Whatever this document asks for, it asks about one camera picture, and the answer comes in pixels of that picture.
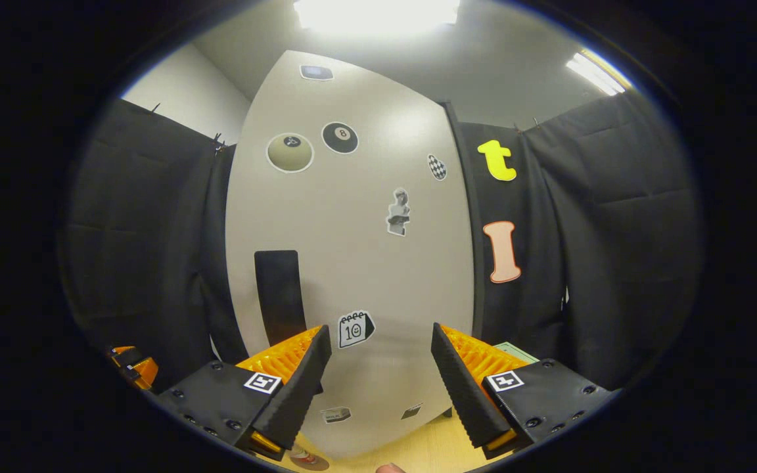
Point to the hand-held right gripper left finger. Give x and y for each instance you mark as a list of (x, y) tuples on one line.
[(299, 387)]

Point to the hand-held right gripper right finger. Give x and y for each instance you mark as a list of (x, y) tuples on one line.
[(460, 387)]

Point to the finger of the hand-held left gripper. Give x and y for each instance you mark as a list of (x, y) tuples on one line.
[(137, 369)]

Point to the clear plastic bottle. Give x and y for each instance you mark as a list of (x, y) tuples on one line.
[(299, 453)]

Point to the round brown coaster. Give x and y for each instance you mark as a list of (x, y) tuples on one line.
[(317, 464)]

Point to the white cabinet door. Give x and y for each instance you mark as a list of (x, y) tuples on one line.
[(352, 263)]

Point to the green book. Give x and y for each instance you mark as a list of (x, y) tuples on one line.
[(516, 353)]

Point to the black backdrop cloth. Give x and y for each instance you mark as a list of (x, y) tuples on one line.
[(615, 249)]

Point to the narrow ceiling light panel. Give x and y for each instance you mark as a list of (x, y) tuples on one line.
[(596, 72)]

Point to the large ceiling light panel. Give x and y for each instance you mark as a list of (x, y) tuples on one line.
[(375, 14)]

